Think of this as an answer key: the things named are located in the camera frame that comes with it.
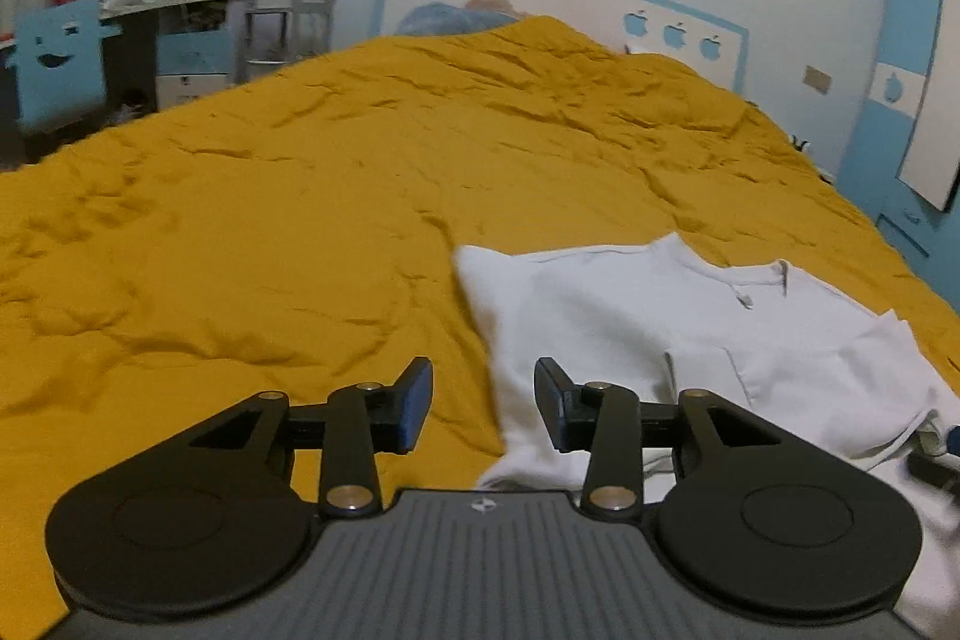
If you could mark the blue and white drawer unit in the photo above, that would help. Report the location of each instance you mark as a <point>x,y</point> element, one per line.
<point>191,66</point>

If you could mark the yellow quilt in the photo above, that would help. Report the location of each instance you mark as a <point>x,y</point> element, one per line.
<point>300,197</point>

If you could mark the blue chair with face cutout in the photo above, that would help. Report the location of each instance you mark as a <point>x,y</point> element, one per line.
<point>60,70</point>

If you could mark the white sweatshirt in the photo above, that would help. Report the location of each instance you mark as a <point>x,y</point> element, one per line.
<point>600,310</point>

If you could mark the white framed mirror panel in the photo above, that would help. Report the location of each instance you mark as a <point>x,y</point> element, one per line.
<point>937,123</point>

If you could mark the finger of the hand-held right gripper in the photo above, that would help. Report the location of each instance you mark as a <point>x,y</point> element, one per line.
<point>934,469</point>

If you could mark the blue wardrobe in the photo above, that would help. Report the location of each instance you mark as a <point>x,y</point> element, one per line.
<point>874,145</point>

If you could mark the dark desk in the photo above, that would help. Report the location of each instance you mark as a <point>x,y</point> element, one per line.
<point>139,55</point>

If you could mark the beige pillow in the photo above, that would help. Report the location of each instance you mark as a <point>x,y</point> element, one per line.
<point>489,3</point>

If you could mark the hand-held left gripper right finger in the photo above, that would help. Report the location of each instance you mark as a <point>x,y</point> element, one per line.
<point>550,404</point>

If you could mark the blue pillow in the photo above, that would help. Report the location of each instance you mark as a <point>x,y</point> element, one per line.
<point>442,19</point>

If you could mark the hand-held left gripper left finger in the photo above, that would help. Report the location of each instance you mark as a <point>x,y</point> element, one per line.
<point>416,400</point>

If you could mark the grey metal rack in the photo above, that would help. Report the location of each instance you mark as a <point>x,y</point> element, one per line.
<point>266,29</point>

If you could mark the tan wall socket plate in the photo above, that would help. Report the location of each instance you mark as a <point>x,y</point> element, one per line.
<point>817,78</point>

